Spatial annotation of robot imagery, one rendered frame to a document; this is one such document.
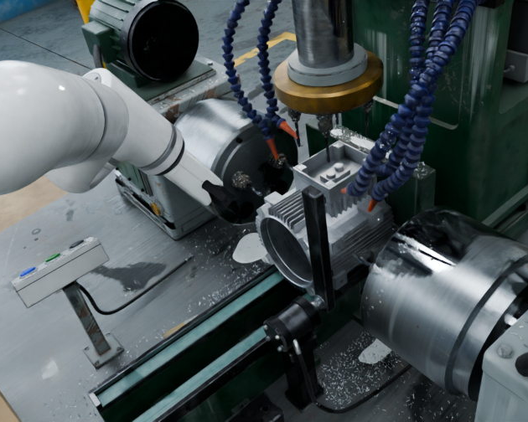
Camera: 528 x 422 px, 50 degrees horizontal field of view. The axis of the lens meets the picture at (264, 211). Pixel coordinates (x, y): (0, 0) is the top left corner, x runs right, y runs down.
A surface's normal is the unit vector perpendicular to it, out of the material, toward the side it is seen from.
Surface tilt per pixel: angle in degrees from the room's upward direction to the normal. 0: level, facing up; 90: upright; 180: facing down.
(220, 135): 24
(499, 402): 90
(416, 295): 47
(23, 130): 83
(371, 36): 90
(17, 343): 0
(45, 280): 61
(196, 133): 32
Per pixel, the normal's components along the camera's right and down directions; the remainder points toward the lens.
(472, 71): -0.77, 0.49
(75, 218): -0.14, -0.76
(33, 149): 0.80, 0.40
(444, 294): -0.60, -0.28
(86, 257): 0.47, 0.00
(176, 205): 0.62, 0.43
